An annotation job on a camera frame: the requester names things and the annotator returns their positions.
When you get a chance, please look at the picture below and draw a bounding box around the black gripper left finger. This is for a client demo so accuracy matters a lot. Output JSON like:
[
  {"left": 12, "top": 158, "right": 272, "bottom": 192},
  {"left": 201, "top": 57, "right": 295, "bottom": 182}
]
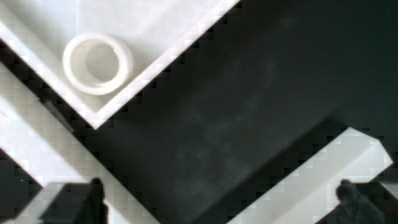
[{"left": 12, "top": 177, "right": 110, "bottom": 224}]

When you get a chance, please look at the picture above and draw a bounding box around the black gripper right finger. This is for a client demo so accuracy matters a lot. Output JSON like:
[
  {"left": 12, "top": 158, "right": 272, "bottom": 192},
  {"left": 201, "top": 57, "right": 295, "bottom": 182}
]
[{"left": 336, "top": 179, "right": 398, "bottom": 224}]

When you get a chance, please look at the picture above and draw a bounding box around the white square tabletop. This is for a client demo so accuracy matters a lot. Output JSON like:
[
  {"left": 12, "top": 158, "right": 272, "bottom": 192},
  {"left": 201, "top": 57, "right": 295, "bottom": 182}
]
[{"left": 0, "top": 0, "right": 240, "bottom": 127}]

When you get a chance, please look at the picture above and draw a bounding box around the white U-shaped fence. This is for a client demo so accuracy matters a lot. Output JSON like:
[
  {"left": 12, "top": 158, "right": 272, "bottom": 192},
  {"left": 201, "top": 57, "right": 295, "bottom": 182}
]
[{"left": 0, "top": 64, "right": 393, "bottom": 224}]

